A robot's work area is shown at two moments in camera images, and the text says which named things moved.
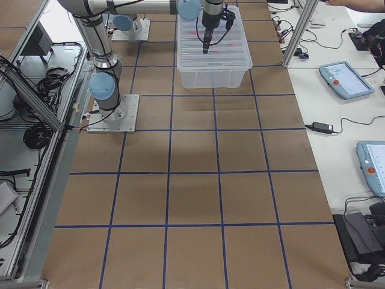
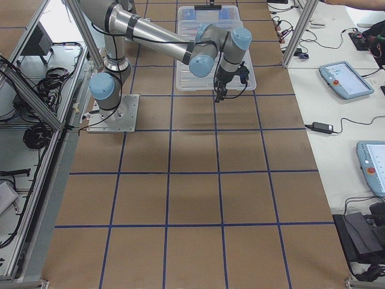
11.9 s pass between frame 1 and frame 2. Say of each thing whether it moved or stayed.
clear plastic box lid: moved
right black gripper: moved
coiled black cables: stayed
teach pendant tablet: stayed
